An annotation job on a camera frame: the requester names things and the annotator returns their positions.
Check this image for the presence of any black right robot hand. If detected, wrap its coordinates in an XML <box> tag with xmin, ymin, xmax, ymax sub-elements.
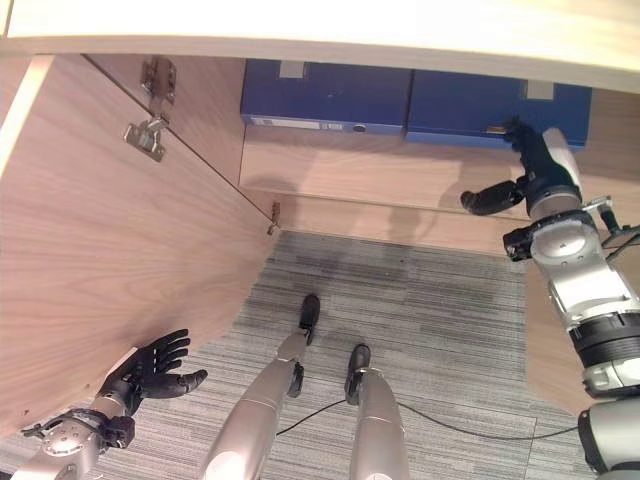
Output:
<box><xmin>459</xmin><ymin>115</ymin><xmax>583</xmax><ymax>217</ymax></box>

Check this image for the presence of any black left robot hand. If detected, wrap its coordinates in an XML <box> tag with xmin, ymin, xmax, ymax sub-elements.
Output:
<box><xmin>99</xmin><ymin>328</ymin><xmax>209</xmax><ymax>401</ymax></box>

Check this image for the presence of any wooden office cabinet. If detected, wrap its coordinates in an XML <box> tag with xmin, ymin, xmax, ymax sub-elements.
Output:
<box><xmin>0</xmin><ymin>0</ymin><xmax>640</xmax><ymax>261</ymax></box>

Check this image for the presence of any blue folder with spine label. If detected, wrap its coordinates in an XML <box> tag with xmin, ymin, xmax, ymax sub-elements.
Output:
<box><xmin>239</xmin><ymin>58</ymin><xmax>414</xmax><ymax>138</ymax></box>

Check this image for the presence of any metal cabinet hinge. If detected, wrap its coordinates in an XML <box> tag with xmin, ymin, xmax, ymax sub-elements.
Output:
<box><xmin>123</xmin><ymin>56</ymin><xmax>178</xmax><ymax>164</ymax></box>

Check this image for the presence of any silver left robot leg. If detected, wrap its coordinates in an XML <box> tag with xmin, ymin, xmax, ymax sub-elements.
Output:
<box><xmin>202</xmin><ymin>293</ymin><xmax>322</xmax><ymax>480</ymax></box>

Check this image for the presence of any silver robot leg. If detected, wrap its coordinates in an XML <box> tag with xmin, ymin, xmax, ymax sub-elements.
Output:
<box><xmin>343</xmin><ymin>342</ymin><xmax>411</xmax><ymax>480</ymax></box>
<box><xmin>202</xmin><ymin>293</ymin><xmax>322</xmax><ymax>480</ymax></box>

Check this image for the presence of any silver right robot leg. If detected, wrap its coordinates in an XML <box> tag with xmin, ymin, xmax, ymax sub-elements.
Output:
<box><xmin>343</xmin><ymin>342</ymin><xmax>411</xmax><ymax>480</ymax></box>

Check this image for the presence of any black floor cable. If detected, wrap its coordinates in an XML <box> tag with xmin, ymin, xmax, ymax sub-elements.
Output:
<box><xmin>275</xmin><ymin>397</ymin><xmax>581</xmax><ymax>441</ymax></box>

